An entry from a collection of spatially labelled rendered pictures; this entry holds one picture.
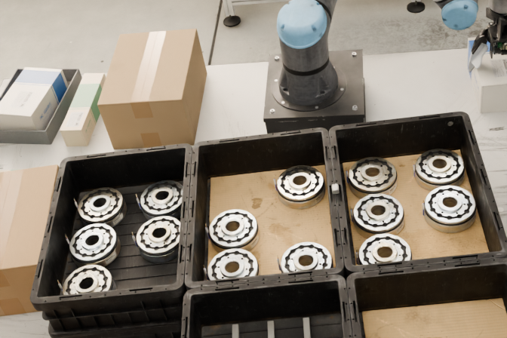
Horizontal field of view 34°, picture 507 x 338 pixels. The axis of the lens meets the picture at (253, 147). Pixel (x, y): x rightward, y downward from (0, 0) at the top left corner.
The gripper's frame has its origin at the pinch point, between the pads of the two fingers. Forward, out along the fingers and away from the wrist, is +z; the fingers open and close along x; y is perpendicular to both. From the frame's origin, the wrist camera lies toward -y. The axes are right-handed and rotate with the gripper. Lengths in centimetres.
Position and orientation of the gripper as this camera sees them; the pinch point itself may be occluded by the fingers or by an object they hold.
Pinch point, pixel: (498, 66)
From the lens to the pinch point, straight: 219.7
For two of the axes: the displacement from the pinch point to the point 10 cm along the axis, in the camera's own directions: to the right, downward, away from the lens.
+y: -0.2, 6.9, -7.2
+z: 1.4, 7.2, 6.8
